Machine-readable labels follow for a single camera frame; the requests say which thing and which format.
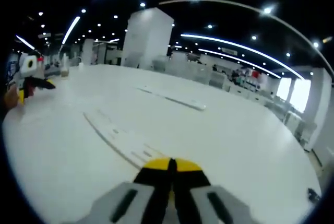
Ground thin ceiling light strip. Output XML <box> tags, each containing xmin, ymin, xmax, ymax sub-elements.
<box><xmin>180</xmin><ymin>33</ymin><xmax>305</xmax><ymax>80</ymax></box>
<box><xmin>198</xmin><ymin>48</ymin><xmax>281</xmax><ymax>78</ymax></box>

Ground small black object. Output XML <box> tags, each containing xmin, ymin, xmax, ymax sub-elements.
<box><xmin>307</xmin><ymin>187</ymin><xmax>321</xmax><ymax>202</ymax></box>

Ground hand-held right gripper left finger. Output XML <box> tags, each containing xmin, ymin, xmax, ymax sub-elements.
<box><xmin>62</xmin><ymin>157</ymin><xmax>173</xmax><ymax>224</ymax></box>

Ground person's left hand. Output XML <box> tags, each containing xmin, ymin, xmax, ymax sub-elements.
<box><xmin>4</xmin><ymin>87</ymin><xmax>19</xmax><ymax>110</ymax></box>

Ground small white socket holder cover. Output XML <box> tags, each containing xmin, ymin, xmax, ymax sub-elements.
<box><xmin>82</xmin><ymin>108</ymin><xmax>170</xmax><ymax>170</ymax></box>

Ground long white socket holder strip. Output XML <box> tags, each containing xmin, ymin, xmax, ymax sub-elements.
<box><xmin>136</xmin><ymin>86</ymin><xmax>207</xmax><ymax>112</ymax></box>

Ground display shelves with red boxes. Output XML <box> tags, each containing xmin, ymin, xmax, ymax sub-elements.
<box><xmin>232</xmin><ymin>68</ymin><xmax>265</xmax><ymax>89</ymax></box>

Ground white square pillar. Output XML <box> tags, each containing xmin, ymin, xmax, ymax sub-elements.
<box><xmin>82</xmin><ymin>38</ymin><xmax>94</xmax><ymax>66</ymax></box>
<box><xmin>304</xmin><ymin>67</ymin><xmax>332</xmax><ymax>136</ymax></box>
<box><xmin>121</xmin><ymin>7</ymin><xmax>175</xmax><ymax>70</ymax></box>

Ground bright window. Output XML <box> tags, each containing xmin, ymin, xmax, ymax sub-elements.
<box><xmin>276</xmin><ymin>77</ymin><xmax>312</xmax><ymax>113</ymax></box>

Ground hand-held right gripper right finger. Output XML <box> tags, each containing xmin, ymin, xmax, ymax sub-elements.
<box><xmin>172</xmin><ymin>157</ymin><xmax>259</xmax><ymax>224</ymax></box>

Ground white low cabinets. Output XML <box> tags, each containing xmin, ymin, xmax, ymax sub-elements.
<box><xmin>229</xmin><ymin>85</ymin><xmax>265</xmax><ymax>102</ymax></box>

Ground short ceiling light strip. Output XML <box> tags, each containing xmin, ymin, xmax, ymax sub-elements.
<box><xmin>62</xmin><ymin>16</ymin><xmax>81</xmax><ymax>45</ymax></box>
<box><xmin>15</xmin><ymin>35</ymin><xmax>36</xmax><ymax>51</ymax></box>

